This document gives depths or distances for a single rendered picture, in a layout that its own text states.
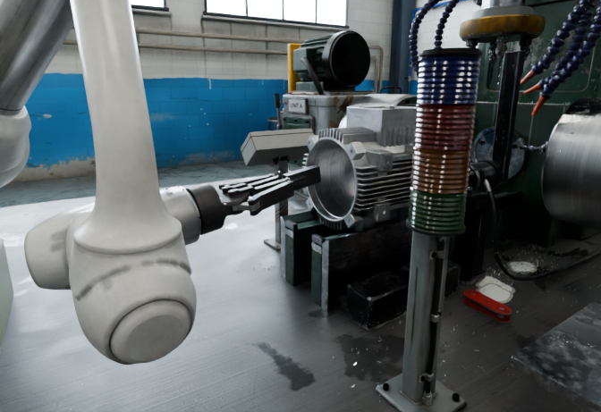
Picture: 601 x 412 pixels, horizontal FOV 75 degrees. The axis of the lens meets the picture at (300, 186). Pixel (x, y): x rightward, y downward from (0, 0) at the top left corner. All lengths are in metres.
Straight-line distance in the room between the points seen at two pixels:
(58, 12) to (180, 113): 5.65
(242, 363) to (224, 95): 6.07
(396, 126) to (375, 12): 7.52
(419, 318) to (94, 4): 0.49
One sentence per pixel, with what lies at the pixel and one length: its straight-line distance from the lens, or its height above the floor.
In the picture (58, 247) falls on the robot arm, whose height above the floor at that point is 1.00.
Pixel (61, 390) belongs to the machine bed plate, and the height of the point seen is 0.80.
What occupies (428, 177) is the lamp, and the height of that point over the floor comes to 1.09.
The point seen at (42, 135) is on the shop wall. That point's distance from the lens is 6.19.
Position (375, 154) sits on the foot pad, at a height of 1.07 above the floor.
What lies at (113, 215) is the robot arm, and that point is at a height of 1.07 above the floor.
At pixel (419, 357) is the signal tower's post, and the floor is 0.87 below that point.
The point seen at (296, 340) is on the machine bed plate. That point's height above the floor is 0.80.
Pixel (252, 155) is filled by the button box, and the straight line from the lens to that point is 0.88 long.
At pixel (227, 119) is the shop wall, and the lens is 6.58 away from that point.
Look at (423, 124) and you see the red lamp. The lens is 0.42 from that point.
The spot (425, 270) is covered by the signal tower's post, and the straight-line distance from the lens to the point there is 0.47.
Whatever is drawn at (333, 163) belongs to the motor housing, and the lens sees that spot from 0.83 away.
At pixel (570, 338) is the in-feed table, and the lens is 0.54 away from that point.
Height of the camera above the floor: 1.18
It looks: 14 degrees down
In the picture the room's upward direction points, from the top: straight up
